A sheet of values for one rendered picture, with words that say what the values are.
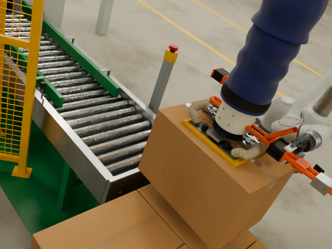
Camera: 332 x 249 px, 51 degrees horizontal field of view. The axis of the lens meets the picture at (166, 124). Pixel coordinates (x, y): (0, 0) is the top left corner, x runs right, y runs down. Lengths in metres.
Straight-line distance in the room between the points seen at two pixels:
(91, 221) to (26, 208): 0.81
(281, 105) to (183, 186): 0.85
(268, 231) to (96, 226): 1.62
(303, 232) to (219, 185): 1.75
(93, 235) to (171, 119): 0.65
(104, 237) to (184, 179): 0.46
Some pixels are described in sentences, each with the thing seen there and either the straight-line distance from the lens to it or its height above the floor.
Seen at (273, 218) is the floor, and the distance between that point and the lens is 3.13.
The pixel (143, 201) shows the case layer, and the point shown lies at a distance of 1.93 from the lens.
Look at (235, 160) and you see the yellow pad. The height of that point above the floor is 1.07.
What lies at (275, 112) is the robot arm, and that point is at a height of 1.03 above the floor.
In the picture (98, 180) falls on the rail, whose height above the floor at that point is 0.53.
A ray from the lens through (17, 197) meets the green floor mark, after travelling 2.56.
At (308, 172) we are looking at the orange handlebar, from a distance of 1.52.
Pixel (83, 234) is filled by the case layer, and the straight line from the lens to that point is 1.73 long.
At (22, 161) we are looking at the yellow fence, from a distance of 2.62.
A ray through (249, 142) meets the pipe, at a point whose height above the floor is 1.12.
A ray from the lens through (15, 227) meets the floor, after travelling 2.42.
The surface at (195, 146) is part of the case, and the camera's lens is 1.57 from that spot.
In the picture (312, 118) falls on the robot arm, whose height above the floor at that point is 1.08.
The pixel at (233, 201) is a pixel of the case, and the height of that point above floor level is 0.96.
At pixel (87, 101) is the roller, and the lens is 2.55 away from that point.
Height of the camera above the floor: 1.92
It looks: 33 degrees down
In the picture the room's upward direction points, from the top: 20 degrees clockwise
